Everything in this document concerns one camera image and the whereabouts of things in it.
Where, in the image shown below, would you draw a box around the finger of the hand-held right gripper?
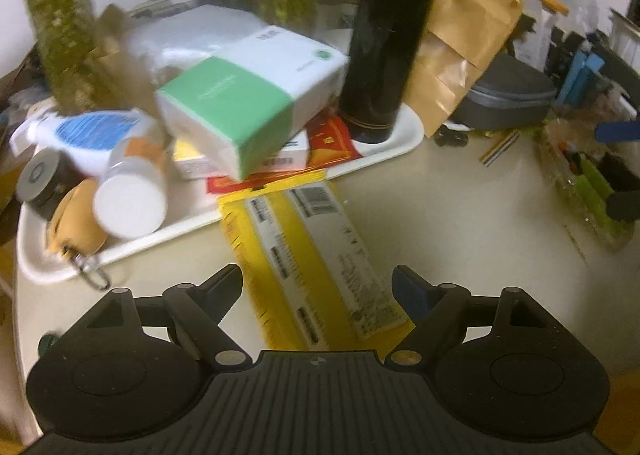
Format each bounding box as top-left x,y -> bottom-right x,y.
596,121 -> 640,144
606,190 -> 640,223

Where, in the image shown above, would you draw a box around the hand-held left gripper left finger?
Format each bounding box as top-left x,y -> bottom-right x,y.
65,263 -> 251,371

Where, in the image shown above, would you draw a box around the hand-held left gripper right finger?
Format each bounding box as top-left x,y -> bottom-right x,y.
385,265 -> 576,368

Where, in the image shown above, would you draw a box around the clear plastic dish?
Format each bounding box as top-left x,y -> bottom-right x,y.
537,115 -> 640,251

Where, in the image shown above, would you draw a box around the yellow wipes packet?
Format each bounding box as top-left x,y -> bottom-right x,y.
217,170 -> 416,351

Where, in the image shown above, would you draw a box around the black sponge block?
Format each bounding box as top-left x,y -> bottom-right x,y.
597,150 -> 640,180

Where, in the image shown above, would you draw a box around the blue box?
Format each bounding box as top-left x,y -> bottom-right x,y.
555,51 -> 608,106

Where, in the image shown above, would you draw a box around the white plastic tray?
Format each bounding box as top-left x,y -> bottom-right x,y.
15,105 -> 426,283

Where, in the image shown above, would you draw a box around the white ribbed box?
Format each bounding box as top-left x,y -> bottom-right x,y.
607,7 -> 640,66

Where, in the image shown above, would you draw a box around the grey zip case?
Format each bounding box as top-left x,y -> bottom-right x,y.
452,57 -> 558,130

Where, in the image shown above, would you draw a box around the white carton box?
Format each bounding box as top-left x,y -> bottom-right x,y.
515,0 -> 556,70

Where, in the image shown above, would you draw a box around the white cap orange bottle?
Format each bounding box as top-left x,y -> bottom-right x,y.
92,142 -> 168,241

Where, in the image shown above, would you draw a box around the white and orange medicine box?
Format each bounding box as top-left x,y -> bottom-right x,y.
172,127 -> 311,180

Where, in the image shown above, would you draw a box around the small black clip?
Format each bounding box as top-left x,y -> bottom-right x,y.
435,127 -> 468,146

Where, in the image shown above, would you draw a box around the tan pouch with carabiner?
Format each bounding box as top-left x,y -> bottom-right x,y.
47,178 -> 111,291

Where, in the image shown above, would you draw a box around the red snack packets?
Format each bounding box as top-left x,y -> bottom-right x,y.
207,115 -> 363,196

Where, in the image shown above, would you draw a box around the green and white tissue pack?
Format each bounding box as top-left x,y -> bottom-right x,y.
155,25 -> 351,182

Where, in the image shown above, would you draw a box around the flat brown paper bag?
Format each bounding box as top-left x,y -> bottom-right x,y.
402,0 -> 523,138

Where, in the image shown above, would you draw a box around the white bottle blue label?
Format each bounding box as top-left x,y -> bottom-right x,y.
10,107 -> 161,176

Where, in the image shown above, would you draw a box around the black round tin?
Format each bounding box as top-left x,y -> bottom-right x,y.
15,151 -> 83,220

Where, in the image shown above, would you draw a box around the black thermos bottle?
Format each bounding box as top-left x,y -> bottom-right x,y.
340,0 -> 448,144

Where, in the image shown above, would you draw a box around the crumpled brown paper bag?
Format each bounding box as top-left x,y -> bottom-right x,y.
95,5 -> 161,110

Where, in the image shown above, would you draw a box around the white plastic package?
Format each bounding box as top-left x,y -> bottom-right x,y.
125,5 -> 271,70

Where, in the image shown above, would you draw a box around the rainbow ribbon cable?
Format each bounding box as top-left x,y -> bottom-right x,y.
480,127 -> 521,166

